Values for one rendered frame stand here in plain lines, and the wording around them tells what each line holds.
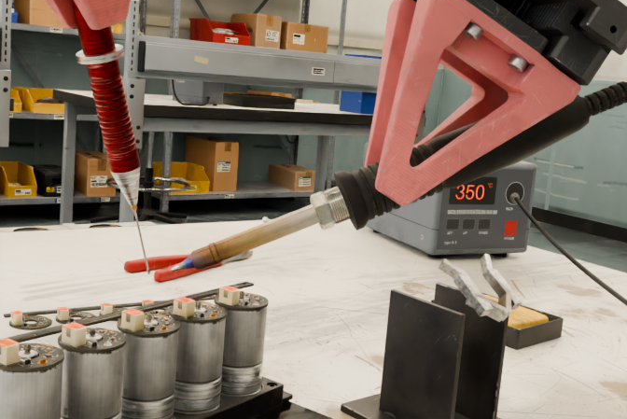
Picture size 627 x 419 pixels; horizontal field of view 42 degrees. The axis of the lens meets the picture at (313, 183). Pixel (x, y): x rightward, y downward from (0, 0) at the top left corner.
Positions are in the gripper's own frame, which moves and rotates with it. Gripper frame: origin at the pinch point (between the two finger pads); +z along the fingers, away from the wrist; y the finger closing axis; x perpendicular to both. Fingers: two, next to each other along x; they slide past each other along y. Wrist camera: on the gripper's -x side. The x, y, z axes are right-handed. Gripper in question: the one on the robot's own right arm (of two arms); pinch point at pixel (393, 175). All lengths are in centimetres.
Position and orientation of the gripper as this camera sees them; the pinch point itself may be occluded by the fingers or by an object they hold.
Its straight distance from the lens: 33.2
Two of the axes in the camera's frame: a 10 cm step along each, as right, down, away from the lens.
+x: 8.3, 5.2, 2.0
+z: -5.4, 8.4, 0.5
